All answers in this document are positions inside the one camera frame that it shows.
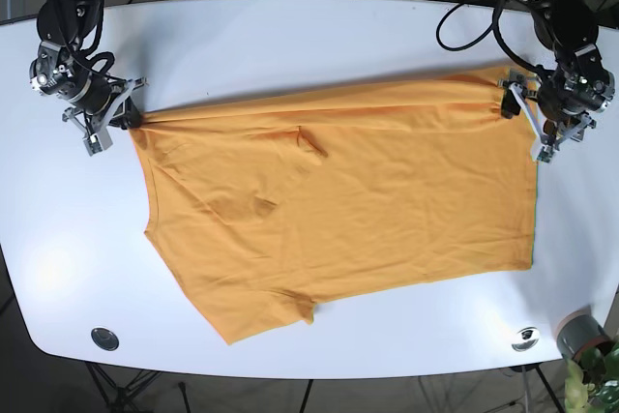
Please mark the orange T-shirt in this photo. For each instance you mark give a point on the orange T-shirt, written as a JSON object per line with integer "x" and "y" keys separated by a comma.
{"x": 265, "y": 209}

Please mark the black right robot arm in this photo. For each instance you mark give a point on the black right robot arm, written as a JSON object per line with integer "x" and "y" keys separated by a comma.
{"x": 76, "y": 25}

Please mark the grey plant pot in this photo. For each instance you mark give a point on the grey plant pot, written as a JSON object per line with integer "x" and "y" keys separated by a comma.
{"x": 579, "y": 332}

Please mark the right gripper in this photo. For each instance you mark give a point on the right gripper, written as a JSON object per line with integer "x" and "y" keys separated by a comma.
{"x": 56, "y": 73}

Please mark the left silver table grommet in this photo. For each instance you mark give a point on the left silver table grommet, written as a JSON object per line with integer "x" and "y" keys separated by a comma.
{"x": 105, "y": 339}

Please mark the right silver table grommet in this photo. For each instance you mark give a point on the right silver table grommet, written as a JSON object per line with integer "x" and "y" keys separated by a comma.
{"x": 525, "y": 339}

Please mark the green potted plant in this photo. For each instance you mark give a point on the green potted plant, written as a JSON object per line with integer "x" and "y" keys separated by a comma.
{"x": 591, "y": 384}

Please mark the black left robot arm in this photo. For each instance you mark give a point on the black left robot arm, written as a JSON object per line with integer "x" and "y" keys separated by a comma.
{"x": 560, "y": 25}

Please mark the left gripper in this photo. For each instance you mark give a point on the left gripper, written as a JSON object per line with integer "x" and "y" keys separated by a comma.
{"x": 579, "y": 85}

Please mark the silver table grommet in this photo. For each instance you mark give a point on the silver table grommet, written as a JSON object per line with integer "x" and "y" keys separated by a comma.
{"x": 105, "y": 339}
{"x": 525, "y": 339}

